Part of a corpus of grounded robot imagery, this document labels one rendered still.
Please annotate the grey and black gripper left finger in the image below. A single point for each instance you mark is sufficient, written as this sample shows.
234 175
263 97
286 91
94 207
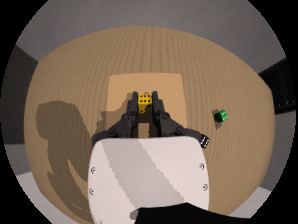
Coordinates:
124 128

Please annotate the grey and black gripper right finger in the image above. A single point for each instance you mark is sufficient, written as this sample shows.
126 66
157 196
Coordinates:
166 126

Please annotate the yellow die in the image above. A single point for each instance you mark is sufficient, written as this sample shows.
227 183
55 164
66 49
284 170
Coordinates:
145 103

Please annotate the tan square mat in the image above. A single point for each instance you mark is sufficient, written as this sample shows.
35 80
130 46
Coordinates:
169 88

